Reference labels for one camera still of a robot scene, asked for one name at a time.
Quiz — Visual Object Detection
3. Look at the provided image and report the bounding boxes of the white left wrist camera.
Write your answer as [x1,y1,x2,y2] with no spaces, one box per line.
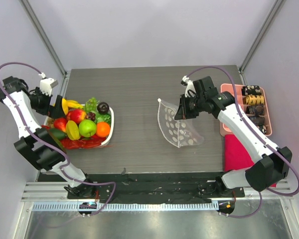
[39,78,58,97]

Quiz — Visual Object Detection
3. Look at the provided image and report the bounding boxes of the red yellow apple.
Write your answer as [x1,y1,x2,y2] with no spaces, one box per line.
[66,109,87,124]

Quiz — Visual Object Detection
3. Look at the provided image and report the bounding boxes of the dark green avocado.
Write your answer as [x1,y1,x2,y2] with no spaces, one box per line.
[48,128,67,140]

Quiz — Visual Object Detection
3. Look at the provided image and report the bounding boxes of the floral dark rolled sock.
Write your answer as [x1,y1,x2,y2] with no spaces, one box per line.
[257,125,267,134]

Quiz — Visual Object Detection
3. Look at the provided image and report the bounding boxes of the brown dark rolled sock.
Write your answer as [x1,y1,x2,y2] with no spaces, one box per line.
[246,104,265,116]

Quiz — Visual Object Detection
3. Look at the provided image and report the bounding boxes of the orange fruit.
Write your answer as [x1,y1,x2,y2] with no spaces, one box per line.
[96,121,111,137]

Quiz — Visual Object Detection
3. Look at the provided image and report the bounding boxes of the red chili peppers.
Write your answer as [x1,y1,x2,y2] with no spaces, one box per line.
[60,135,106,149]

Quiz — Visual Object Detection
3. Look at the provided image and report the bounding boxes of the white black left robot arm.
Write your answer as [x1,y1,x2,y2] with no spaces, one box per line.
[0,76,96,199]

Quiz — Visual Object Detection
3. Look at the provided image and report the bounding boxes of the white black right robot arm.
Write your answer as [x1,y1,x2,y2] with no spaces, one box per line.
[174,77,292,197]

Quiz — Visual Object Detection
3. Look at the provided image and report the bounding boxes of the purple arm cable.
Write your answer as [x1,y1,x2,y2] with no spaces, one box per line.
[0,62,117,218]
[186,66,299,220]

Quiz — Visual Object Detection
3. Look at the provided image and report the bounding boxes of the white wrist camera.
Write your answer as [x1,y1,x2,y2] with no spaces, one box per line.
[39,78,58,97]
[180,76,196,98]

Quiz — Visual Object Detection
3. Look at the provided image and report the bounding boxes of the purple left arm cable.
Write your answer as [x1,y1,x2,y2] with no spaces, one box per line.
[0,62,117,218]

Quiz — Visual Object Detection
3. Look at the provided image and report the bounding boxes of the white fruit basket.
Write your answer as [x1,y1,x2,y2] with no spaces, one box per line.
[43,98,114,149]

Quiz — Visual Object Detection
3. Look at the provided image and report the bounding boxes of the green lettuce leaf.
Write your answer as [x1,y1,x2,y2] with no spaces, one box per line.
[84,97,112,124]

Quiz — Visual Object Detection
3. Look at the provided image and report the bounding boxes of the magenta red cloth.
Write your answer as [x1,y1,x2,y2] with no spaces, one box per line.
[221,134,263,189]

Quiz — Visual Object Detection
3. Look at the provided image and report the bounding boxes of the dark grey rolled sock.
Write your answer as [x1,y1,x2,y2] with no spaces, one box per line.
[249,116,265,125]

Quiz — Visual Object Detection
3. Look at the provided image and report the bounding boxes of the yellow black rolled sock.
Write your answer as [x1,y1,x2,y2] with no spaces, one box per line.
[243,95,265,106]

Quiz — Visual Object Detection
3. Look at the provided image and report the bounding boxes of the clear dotted zip bag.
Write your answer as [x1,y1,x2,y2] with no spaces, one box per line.
[157,98,204,148]

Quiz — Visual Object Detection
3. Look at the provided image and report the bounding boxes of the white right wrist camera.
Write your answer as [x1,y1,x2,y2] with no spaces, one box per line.
[180,76,196,98]

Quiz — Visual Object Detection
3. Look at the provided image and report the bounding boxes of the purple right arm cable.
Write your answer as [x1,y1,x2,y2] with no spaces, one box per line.
[186,66,299,220]

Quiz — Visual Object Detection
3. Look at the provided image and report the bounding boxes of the pink compartment organizer tray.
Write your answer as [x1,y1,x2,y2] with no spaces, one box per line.
[219,83,273,137]

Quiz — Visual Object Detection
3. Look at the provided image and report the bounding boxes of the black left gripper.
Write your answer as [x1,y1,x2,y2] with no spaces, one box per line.
[29,87,66,119]

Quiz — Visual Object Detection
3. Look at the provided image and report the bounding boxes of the black white rolled sock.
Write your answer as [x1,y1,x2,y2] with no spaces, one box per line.
[241,85,262,96]

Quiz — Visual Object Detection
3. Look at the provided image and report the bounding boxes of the purple grape bunch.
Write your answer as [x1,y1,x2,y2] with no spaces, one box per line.
[87,112,96,121]

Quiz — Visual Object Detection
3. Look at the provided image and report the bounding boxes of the yellow bananas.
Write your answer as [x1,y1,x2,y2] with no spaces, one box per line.
[66,100,83,109]

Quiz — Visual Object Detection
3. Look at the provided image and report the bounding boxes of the yellow lemon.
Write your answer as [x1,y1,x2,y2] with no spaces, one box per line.
[61,98,69,115]

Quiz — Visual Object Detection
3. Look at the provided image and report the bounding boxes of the yellow star fruit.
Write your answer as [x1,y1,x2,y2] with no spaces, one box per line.
[66,120,81,140]

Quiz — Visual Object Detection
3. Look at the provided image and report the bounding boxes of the white slotted cable duct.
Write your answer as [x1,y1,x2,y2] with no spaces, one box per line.
[32,201,219,212]

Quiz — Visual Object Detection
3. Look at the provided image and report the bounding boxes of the green apple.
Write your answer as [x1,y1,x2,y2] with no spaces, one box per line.
[79,119,97,137]

